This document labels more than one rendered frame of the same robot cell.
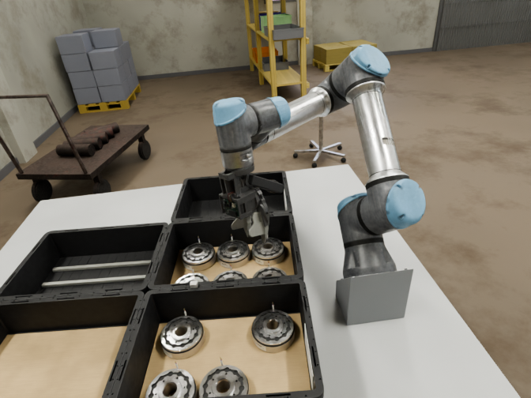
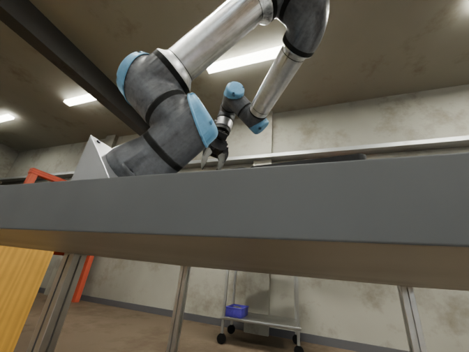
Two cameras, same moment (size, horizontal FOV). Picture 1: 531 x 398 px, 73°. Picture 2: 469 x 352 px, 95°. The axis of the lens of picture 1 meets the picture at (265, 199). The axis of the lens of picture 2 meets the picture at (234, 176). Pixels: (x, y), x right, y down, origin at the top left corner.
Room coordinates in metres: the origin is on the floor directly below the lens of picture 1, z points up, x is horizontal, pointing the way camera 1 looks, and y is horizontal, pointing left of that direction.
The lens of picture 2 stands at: (1.16, -0.61, 0.64)
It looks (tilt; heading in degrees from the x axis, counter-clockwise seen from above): 24 degrees up; 115
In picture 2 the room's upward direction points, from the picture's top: 5 degrees clockwise
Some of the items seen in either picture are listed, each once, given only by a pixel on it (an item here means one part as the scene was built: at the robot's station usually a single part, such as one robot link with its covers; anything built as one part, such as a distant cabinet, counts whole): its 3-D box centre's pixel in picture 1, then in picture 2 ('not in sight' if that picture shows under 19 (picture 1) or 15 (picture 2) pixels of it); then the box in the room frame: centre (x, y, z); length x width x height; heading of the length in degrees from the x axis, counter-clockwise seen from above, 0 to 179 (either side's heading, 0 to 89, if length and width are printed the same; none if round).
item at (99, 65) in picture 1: (103, 67); not in sight; (6.16, 2.44, 0.55); 1.11 x 0.75 x 1.10; 4
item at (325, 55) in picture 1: (344, 54); not in sight; (7.48, -1.79, 0.20); 1.14 x 0.82 x 0.40; 94
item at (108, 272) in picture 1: (96, 272); not in sight; (0.81, 0.52, 0.87); 0.40 x 0.30 x 0.11; 89
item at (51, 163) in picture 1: (82, 131); not in sight; (3.21, 1.63, 0.50); 1.27 x 0.74 x 1.01; 173
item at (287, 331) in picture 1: (273, 326); not in sight; (0.58, 0.01, 0.86); 0.10 x 0.10 x 0.01
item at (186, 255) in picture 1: (197, 253); not in sight; (0.88, 0.22, 0.86); 0.10 x 0.10 x 0.01
